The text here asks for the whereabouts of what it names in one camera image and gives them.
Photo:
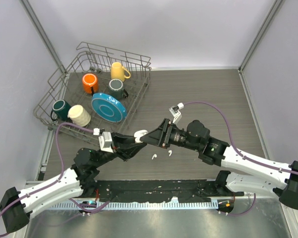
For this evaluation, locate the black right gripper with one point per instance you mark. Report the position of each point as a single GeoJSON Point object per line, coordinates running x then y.
{"type": "Point", "coordinates": [160, 136]}

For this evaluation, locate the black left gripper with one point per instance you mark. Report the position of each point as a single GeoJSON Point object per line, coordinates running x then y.
{"type": "Point", "coordinates": [124, 146]}

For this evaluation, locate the white earbud charging case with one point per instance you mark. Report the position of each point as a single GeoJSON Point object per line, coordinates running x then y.
{"type": "Point", "coordinates": [139, 134]}

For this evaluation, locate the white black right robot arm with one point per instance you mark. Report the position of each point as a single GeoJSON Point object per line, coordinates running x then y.
{"type": "Point", "coordinates": [261, 176]}

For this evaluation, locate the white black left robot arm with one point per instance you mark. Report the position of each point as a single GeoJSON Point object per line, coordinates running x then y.
{"type": "Point", "coordinates": [18, 207]}

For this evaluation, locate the blue plate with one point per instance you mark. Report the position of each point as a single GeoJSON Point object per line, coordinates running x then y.
{"type": "Point", "coordinates": [108, 108]}

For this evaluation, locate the cream ribbed mug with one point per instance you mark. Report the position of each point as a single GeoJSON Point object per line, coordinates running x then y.
{"type": "Point", "coordinates": [79, 115]}

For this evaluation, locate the grey mug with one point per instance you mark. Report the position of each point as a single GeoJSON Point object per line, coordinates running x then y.
{"type": "Point", "coordinates": [117, 90]}

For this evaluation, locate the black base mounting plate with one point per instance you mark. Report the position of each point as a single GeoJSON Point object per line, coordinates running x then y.
{"type": "Point", "coordinates": [159, 191]}

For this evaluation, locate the orange mug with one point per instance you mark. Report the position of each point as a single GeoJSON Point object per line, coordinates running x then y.
{"type": "Point", "coordinates": [90, 83]}

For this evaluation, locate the yellow mug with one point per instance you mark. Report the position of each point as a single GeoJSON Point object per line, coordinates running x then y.
{"type": "Point", "coordinates": [118, 71]}

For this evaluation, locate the dark green mug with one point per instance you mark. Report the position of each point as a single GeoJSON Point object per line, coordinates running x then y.
{"type": "Point", "coordinates": [60, 108]}

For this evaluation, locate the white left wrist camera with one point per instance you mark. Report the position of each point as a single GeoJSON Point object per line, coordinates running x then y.
{"type": "Point", "coordinates": [105, 142]}

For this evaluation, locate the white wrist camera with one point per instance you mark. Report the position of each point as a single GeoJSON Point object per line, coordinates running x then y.
{"type": "Point", "coordinates": [105, 142]}
{"type": "Point", "coordinates": [176, 113]}

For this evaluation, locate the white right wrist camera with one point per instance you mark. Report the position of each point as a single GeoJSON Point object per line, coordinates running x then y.
{"type": "Point", "coordinates": [176, 113]}

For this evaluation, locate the grey wire dish rack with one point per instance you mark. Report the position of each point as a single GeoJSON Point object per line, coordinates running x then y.
{"type": "Point", "coordinates": [66, 84]}

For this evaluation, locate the white slotted cable duct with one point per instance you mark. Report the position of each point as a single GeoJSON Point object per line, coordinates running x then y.
{"type": "Point", "coordinates": [172, 205]}

